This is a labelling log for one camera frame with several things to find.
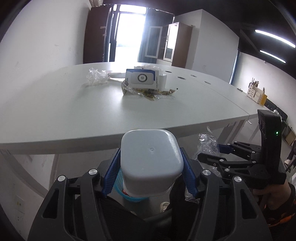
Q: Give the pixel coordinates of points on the blue plastic waste basket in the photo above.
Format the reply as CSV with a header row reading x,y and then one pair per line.
x,y
118,185

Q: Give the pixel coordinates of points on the dark brown wardrobe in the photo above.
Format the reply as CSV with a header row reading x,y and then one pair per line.
x,y
94,39

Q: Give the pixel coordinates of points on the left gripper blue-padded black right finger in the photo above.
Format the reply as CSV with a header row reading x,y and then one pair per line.
x,y
227,209

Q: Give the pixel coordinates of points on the yellow patterned clear wrapper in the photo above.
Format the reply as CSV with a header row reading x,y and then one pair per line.
x,y
149,94

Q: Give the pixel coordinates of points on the clear printed plastic sleeve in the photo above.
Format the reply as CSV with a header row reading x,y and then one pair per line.
x,y
95,77

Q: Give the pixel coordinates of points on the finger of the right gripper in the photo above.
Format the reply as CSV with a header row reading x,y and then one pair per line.
x,y
237,170
241,149

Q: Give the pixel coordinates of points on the dark blue curtain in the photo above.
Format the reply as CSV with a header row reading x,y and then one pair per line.
x,y
155,28

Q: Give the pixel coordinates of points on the right white shoe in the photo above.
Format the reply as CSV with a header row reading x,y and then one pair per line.
x,y
163,206

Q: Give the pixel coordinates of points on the white knotted plastic bag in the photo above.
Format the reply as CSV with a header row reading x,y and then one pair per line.
x,y
150,67

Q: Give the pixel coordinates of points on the white plastic cup container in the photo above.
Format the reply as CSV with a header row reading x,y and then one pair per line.
x,y
150,162

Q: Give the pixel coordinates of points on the clear plastic wrap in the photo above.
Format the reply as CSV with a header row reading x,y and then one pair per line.
x,y
206,144

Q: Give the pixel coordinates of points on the brown glass-door cabinet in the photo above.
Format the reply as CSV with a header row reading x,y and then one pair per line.
x,y
174,45

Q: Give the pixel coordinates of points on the person's right hand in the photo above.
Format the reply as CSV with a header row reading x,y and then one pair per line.
x,y
277,195

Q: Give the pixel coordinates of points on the wall socket panel row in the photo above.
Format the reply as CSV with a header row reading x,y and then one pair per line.
x,y
20,204

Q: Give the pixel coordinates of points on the white blue HP box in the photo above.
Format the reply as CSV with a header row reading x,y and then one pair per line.
x,y
142,78

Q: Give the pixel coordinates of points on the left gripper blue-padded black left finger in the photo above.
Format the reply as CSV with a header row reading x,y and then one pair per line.
x,y
72,209

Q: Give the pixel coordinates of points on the ceiling light strip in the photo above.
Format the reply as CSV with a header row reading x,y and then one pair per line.
x,y
275,37
273,56

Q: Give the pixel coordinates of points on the white desk organizer with pens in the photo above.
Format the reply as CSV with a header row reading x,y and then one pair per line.
x,y
256,94

